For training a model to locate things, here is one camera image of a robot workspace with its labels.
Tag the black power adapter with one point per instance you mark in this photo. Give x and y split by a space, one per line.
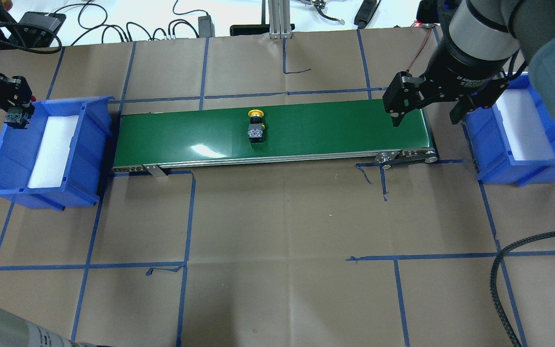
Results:
205 27

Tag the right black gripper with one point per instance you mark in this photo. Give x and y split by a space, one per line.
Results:
455 65

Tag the blue plastic bin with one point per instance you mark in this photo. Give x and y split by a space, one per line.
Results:
19 148
494 159

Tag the left blue plastic bin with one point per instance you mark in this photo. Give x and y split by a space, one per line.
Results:
19 148

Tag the white foam pad bin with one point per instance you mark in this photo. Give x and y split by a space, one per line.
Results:
52 156
523 126

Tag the red mushroom push button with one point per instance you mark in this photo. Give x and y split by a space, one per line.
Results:
17 118

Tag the aluminium frame post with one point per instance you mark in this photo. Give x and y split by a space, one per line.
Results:
279 19

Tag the white foam pad left bin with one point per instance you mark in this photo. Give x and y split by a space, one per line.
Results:
52 156

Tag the white foam pad right bin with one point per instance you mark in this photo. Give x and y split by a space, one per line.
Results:
523 126

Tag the black handheld device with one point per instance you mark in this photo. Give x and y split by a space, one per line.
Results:
365 13

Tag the green conveyor belt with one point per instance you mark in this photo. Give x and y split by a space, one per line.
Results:
316 131

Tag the right blue plastic bin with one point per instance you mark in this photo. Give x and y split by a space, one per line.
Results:
494 159

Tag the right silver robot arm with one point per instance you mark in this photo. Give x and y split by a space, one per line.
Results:
486 44

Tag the yellow mushroom push button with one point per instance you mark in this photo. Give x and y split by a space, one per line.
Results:
256 127

